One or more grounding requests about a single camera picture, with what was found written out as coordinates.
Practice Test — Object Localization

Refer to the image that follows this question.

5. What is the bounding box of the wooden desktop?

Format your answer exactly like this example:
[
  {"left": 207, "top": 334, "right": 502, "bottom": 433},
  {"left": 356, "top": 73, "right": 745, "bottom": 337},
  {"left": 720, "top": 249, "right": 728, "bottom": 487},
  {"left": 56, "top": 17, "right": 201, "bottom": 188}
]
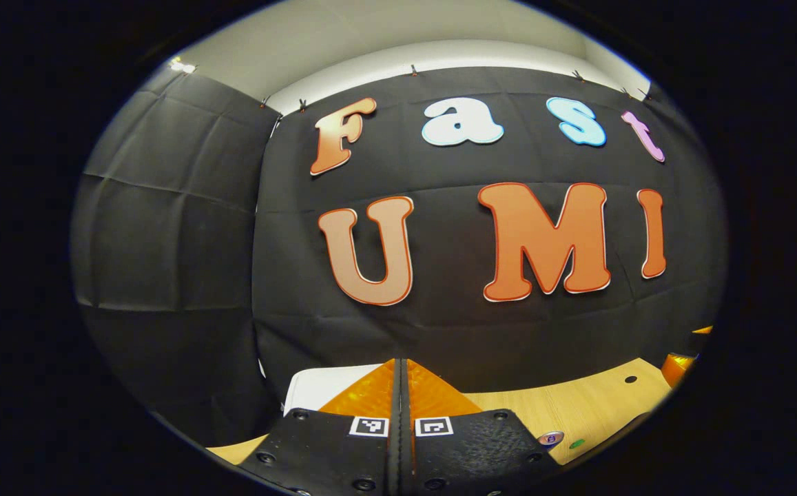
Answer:
[{"left": 205, "top": 357, "right": 674, "bottom": 466}]

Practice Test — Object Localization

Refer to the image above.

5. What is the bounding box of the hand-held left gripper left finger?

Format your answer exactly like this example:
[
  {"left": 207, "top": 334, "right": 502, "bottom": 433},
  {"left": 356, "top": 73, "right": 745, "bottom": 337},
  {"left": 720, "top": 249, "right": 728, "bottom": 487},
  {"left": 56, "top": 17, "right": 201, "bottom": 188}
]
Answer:
[{"left": 236, "top": 358, "right": 403, "bottom": 496}]

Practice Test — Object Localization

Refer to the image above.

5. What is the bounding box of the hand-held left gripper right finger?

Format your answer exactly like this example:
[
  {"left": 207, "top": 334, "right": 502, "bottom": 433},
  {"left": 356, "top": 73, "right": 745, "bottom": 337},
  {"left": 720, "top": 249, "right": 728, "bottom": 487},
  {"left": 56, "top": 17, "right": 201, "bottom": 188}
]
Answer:
[{"left": 402, "top": 358, "right": 566, "bottom": 496}]

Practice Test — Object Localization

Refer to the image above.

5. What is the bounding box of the black backdrop cloth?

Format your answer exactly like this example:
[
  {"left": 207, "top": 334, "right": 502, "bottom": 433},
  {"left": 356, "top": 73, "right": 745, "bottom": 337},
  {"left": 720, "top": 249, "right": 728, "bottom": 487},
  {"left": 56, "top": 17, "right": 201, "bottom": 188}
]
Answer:
[{"left": 71, "top": 65, "right": 728, "bottom": 448}]

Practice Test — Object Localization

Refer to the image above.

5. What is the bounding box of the white desktop garbage bin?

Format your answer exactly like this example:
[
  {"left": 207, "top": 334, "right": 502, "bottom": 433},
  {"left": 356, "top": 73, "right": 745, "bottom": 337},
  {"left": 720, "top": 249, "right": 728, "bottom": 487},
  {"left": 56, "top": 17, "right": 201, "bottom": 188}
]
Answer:
[{"left": 282, "top": 364, "right": 385, "bottom": 417}]

